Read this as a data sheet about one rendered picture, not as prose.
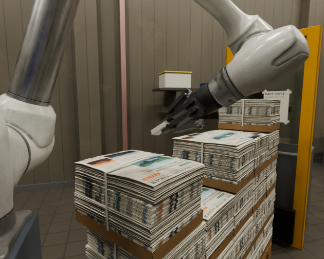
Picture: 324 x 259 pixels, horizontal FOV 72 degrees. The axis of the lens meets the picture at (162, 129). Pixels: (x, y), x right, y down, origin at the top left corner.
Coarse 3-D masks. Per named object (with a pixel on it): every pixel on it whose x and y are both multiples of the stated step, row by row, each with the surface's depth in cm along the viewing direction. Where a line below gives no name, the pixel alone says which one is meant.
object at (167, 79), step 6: (162, 72) 309; (168, 72) 302; (174, 72) 305; (180, 72) 305; (186, 72) 307; (162, 78) 313; (168, 78) 302; (174, 78) 304; (180, 78) 307; (186, 78) 309; (162, 84) 314; (168, 84) 303; (174, 84) 305; (180, 84) 308; (186, 84) 310
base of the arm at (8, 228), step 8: (8, 216) 44; (16, 216) 49; (24, 216) 51; (0, 224) 42; (8, 224) 44; (16, 224) 47; (24, 224) 50; (0, 232) 42; (8, 232) 43; (16, 232) 45; (0, 240) 41; (8, 240) 42; (0, 248) 39; (8, 248) 40; (0, 256) 38; (8, 256) 39
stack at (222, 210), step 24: (216, 192) 109; (240, 192) 113; (264, 192) 151; (216, 216) 91; (240, 216) 116; (264, 216) 155; (96, 240) 83; (192, 240) 76; (216, 240) 93; (240, 240) 117
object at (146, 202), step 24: (144, 168) 72; (168, 168) 71; (192, 168) 72; (120, 192) 66; (144, 192) 59; (168, 192) 63; (192, 192) 75; (120, 216) 65; (144, 216) 60; (168, 216) 65; (192, 216) 75; (144, 240) 60
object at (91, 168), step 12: (108, 156) 86; (120, 156) 87; (132, 156) 87; (144, 156) 87; (84, 168) 76; (96, 168) 72; (84, 180) 76; (96, 180) 72; (84, 192) 77; (96, 192) 73; (84, 204) 77; (96, 204) 72; (96, 216) 74
